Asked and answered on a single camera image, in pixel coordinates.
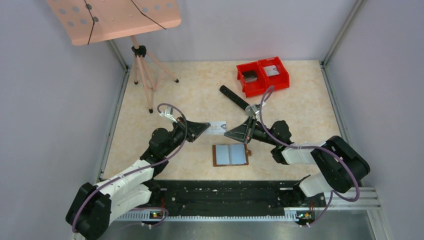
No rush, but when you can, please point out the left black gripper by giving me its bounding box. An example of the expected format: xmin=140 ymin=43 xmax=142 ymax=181
xmin=162 ymin=116 xmax=210 ymax=157

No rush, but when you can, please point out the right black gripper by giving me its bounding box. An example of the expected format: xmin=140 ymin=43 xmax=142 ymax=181
xmin=225 ymin=115 xmax=279 ymax=146

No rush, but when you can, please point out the brown leather card holder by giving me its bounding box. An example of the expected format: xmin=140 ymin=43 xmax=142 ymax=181
xmin=212 ymin=144 xmax=252 ymax=167

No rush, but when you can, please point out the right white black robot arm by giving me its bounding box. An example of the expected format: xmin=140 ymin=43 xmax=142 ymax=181
xmin=224 ymin=117 xmax=371 ymax=206

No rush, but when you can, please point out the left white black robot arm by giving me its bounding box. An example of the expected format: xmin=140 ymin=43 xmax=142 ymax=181
xmin=65 ymin=117 xmax=211 ymax=240

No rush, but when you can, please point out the black handheld microphone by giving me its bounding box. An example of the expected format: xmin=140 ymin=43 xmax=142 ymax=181
xmin=219 ymin=85 xmax=252 ymax=115

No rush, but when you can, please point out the left red plastic bin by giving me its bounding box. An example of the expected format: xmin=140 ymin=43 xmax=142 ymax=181
xmin=236 ymin=61 xmax=267 ymax=98

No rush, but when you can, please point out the red plastic bin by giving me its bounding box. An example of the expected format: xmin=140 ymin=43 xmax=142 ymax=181
xmin=236 ymin=61 xmax=267 ymax=98
xmin=257 ymin=56 xmax=290 ymax=90

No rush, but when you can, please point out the right red plastic bin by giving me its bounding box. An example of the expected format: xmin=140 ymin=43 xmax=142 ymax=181
xmin=257 ymin=56 xmax=290 ymax=90

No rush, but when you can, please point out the pink music stand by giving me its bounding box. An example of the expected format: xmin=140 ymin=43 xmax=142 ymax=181
xmin=47 ymin=0 xmax=182 ymax=113

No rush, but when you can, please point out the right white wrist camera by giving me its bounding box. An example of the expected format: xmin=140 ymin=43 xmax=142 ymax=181
xmin=245 ymin=104 xmax=261 ymax=119

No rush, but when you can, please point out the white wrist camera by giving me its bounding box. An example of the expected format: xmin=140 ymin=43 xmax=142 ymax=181
xmin=158 ymin=106 xmax=181 ymax=123
xmin=245 ymin=104 xmax=261 ymax=119

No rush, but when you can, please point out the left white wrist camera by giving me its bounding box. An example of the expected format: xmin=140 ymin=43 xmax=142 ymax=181
xmin=158 ymin=106 xmax=181 ymax=123

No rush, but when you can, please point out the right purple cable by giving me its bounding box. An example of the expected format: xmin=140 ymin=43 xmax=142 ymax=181
xmin=258 ymin=85 xmax=361 ymax=228

